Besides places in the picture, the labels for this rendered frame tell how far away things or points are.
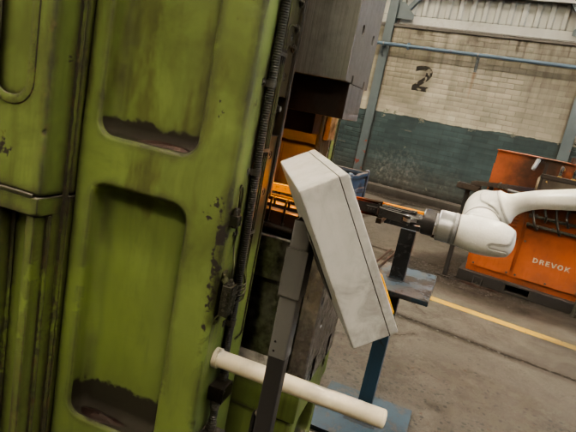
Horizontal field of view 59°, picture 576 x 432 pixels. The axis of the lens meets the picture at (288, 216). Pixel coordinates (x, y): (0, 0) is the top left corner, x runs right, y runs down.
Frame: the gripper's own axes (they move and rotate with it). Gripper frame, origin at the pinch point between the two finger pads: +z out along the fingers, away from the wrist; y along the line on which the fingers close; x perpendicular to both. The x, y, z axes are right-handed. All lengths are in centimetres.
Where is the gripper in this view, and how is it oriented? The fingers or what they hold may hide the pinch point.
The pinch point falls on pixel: (366, 206)
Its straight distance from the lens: 151.3
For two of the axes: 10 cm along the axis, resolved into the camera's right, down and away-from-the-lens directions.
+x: 2.0, -9.6, -2.1
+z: -9.2, -2.6, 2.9
